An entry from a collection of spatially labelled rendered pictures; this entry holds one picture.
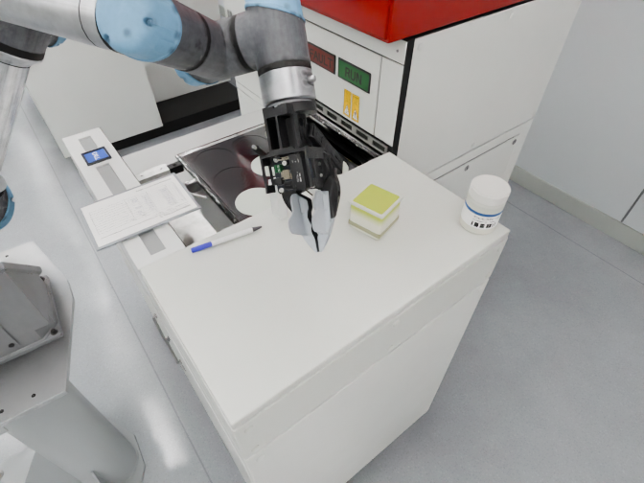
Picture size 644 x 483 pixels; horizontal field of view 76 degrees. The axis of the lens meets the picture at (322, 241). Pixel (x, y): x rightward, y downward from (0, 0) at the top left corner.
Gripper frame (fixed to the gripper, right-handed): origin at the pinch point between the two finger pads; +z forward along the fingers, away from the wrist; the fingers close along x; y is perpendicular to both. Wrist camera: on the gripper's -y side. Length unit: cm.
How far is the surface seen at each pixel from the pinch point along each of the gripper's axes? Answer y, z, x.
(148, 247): -1.8, -1.9, -36.7
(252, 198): -27.5, -7.4, -28.0
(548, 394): -106, 85, 36
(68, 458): -5, 52, -85
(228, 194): -26.5, -9.4, -33.8
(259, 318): 2.6, 11.1, -11.7
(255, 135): -48, -24, -36
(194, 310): 5.6, 8.4, -21.9
